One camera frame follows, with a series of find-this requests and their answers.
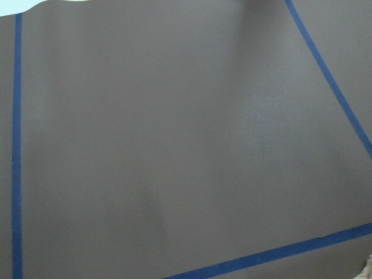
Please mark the beige long-sleeve graphic shirt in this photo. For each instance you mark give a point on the beige long-sleeve graphic shirt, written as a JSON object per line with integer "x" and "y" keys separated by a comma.
{"x": 367, "y": 270}

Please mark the brown paper table cover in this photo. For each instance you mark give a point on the brown paper table cover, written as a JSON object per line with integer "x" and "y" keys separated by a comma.
{"x": 160, "y": 137}

